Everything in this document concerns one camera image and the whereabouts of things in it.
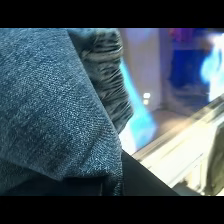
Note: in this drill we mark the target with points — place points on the blue jeans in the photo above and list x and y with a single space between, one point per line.
50 100

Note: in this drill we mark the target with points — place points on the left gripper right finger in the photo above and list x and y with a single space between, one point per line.
143 181

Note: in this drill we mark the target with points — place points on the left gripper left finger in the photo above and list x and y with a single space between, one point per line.
83 188

